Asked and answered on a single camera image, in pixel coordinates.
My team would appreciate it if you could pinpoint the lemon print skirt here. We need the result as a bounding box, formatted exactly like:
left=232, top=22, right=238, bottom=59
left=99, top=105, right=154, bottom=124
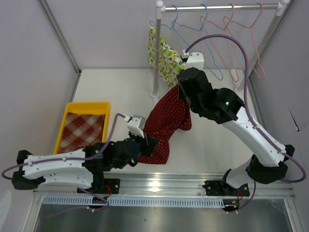
left=148, top=26, right=186, bottom=89

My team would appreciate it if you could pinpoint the red polka dot skirt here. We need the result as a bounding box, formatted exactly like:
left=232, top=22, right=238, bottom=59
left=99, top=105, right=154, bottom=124
left=138, top=86, right=192, bottom=165

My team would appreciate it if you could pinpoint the blue wire hanger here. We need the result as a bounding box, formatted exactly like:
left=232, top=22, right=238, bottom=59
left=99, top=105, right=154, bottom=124
left=149, top=5, right=191, bottom=56
left=171, top=5, right=224, bottom=81

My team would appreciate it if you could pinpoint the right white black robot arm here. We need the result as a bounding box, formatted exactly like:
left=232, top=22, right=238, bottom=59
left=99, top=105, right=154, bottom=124
left=177, top=67, right=295, bottom=195

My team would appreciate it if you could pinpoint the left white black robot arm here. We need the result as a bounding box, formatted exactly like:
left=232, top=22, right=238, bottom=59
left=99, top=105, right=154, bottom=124
left=12, top=133, right=159, bottom=193

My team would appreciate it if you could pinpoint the yellow plastic tray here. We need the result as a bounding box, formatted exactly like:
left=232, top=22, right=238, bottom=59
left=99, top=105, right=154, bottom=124
left=53, top=101, right=110, bottom=154

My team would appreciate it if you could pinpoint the red plaid cloth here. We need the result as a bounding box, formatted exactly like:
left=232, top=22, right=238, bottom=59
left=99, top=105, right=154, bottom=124
left=57, top=113, right=105, bottom=154

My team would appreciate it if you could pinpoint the clothes rack metal white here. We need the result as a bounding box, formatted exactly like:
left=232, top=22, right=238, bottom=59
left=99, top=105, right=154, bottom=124
left=150, top=0, right=290, bottom=100

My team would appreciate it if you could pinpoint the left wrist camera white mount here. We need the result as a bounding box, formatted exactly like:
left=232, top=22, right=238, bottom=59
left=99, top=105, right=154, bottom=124
left=124, top=115, right=146, bottom=138

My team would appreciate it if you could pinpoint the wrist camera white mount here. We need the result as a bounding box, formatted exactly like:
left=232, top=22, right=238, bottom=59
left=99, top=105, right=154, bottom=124
left=124, top=115, right=146, bottom=138
left=182, top=50, right=204, bottom=70

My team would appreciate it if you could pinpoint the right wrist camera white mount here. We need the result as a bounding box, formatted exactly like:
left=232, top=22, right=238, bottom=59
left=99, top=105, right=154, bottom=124
left=182, top=50, right=204, bottom=70

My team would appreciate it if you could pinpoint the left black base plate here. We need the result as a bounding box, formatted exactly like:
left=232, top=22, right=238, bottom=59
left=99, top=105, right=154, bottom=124
left=85, top=178, right=120, bottom=194

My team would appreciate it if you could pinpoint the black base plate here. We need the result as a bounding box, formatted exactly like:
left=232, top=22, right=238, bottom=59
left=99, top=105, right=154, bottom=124
left=202, top=180, right=250, bottom=197
left=85, top=178, right=120, bottom=194

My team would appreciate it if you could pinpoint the aluminium mounting rail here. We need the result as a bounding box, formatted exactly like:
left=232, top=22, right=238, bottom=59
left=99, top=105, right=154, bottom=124
left=32, top=172, right=296, bottom=200

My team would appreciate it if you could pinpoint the pink wire hanger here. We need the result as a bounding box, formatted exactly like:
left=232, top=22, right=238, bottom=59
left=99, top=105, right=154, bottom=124
left=223, top=2, right=267, bottom=81
left=200, top=3, right=239, bottom=82

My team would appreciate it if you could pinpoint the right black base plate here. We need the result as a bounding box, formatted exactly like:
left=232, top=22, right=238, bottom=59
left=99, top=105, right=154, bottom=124
left=202, top=180, right=250, bottom=197

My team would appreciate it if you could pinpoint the white slotted cable duct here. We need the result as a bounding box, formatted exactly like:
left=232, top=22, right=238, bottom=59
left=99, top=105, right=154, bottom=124
left=43, top=195, right=225, bottom=208

